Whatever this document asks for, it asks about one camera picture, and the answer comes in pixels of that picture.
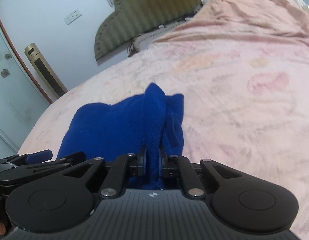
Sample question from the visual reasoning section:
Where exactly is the blue beaded sweater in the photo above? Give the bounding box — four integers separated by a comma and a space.
57, 83, 184, 190

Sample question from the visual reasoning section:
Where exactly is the white glass wardrobe door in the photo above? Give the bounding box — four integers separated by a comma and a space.
0, 20, 50, 159

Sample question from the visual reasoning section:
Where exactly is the gold tower fan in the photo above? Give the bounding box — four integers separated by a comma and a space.
24, 43, 68, 98

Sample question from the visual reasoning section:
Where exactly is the pink floral bed sheet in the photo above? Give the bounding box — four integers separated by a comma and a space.
19, 21, 309, 239

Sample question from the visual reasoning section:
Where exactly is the beige embroidered pillow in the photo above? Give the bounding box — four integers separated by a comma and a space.
127, 18, 191, 57

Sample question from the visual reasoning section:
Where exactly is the olive green upholstered headboard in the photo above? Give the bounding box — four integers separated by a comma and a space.
94, 0, 201, 60

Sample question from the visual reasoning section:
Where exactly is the peach blanket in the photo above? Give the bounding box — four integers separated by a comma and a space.
154, 0, 309, 51

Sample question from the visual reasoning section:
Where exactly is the white wall socket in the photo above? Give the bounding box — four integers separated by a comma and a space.
64, 9, 82, 25

